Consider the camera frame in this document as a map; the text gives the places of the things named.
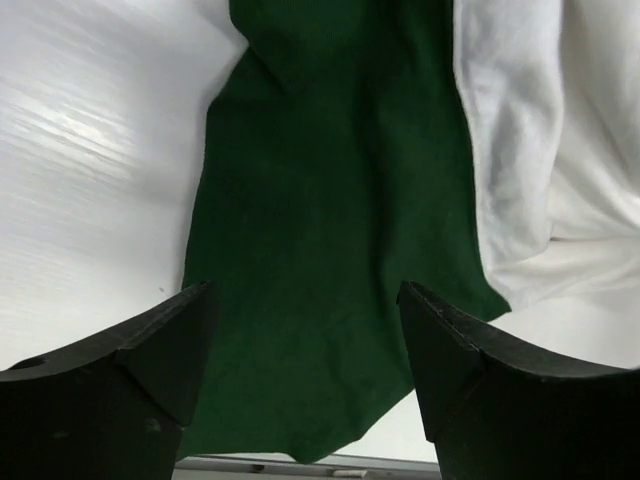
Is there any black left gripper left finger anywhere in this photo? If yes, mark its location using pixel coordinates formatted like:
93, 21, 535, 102
1, 283, 217, 479

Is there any white and green t-shirt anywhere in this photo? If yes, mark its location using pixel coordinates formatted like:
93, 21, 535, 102
180, 1, 639, 462

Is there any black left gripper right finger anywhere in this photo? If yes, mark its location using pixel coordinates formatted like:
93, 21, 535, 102
397, 281, 639, 480

